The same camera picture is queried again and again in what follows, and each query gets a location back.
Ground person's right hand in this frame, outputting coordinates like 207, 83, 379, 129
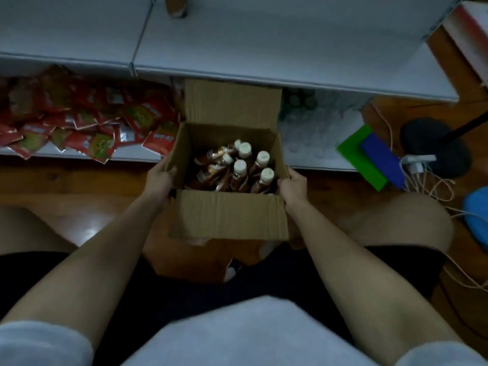
277, 165, 309, 218

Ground person's left hand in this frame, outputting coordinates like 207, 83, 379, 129
143, 155, 178, 210

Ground brown cardboard box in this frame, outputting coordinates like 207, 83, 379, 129
168, 79, 290, 243

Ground person's left forearm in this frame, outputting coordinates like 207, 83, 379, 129
0, 196, 171, 341

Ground person's right forearm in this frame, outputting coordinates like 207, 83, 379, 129
285, 204, 464, 357

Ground white low shelf board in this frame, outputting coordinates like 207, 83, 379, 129
0, 110, 367, 173

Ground group of brown white-capped bottles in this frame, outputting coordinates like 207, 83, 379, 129
186, 139, 276, 195

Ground group of clear plastic bottles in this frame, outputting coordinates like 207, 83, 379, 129
280, 90, 367, 158

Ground green flat board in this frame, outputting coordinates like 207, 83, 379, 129
337, 125, 389, 192

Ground group of dark green bottles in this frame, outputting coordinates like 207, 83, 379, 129
281, 88, 318, 120

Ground blue flat board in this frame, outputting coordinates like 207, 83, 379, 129
360, 132, 406, 189

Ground pile of red snack packets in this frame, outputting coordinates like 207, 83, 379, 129
0, 65, 180, 164

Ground person's right leg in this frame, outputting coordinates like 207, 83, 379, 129
337, 193, 455, 254

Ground person's leg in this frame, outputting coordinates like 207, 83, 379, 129
0, 205, 79, 256
337, 193, 455, 254

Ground black shorts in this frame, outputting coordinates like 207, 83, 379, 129
0, 243, 447, 366

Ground white power adapter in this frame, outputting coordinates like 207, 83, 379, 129
399, 154, 437, 176

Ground person's left leg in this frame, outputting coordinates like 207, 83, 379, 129
0, 205, 79, 256

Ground white shirt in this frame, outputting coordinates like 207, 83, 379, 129
0, 295, 488, 366

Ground black stand with round base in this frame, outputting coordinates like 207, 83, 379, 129
400, 110, 488, 180

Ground brown bottle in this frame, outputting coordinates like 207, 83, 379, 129
164, 0, 189, 19

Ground blue round stool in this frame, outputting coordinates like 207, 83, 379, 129
462, 186, 488, 249

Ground red and white box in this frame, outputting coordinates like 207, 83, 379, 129
443, 1, 488, 89

